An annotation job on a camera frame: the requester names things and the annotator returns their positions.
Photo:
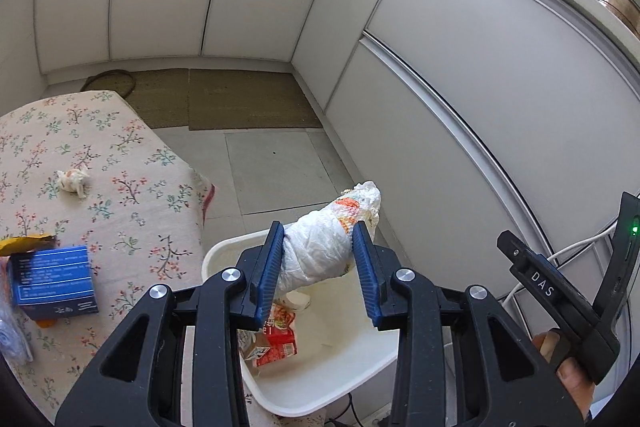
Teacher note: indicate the white kitchen cabinets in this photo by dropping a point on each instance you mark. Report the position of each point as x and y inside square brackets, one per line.
[472, 116]

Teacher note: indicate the right hand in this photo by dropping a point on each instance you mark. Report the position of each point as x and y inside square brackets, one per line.
[576, 382]

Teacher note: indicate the floral tablecloth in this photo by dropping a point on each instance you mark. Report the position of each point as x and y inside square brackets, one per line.
[141, 221]

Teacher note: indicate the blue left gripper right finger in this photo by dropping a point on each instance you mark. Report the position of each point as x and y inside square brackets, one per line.
[371, 275]

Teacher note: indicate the red food wrapper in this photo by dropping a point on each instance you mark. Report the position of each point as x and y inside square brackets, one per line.
[275, 342]

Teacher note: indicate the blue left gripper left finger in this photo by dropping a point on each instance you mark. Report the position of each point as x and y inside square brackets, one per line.
[265, 275]

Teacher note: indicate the small crumpled tissue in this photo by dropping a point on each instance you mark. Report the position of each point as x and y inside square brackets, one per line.
[73, 181]

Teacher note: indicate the yellow snack packet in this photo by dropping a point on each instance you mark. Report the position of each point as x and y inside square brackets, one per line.
[26, 244]

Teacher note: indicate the white plastic trash bin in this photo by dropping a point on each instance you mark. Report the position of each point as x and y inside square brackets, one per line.
[338, 352]

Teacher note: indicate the white plastic bag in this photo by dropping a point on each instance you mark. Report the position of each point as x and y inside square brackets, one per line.
[318, 246]

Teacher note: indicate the blue cardboard box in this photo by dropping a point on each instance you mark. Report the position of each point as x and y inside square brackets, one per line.
[53, 284]

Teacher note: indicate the clear plastic bottle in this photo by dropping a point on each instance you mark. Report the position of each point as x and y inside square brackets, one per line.
[13, 344]

